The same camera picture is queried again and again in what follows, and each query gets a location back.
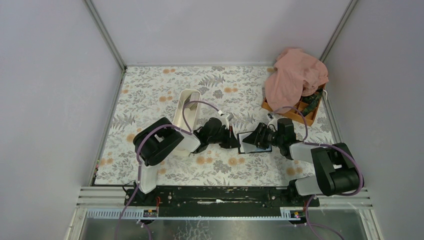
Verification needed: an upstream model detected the cream plastic oblong tray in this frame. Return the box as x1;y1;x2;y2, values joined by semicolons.
172;89;201;157

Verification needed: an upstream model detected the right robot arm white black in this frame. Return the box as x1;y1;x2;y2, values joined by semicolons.
239;117;364;197

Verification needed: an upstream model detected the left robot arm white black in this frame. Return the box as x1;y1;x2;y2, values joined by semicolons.
133;116;240;194

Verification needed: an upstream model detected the wooden organizer box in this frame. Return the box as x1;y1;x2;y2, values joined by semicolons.
261;84;325;127

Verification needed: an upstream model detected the pink cloth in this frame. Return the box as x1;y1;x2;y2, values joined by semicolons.
264;47;329;114

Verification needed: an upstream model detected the floral patterned table mat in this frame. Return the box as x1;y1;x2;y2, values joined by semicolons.
95;65;347;187

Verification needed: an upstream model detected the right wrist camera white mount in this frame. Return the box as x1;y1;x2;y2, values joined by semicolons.
267;113;280;131

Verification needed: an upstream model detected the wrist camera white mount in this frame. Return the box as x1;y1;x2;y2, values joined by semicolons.
267;113;280;131
218;110;234;129

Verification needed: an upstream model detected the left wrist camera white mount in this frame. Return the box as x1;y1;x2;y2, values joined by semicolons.
218;110;234;129

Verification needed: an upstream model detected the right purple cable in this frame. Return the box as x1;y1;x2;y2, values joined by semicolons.
268;105;365;240

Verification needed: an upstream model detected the purple cable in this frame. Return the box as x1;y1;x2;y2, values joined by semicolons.
113;100;223;240
268;105;365;240

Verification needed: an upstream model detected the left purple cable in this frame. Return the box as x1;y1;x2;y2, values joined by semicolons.
113;100;223;240

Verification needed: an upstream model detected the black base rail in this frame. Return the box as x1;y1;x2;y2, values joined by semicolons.
123;185;309;218

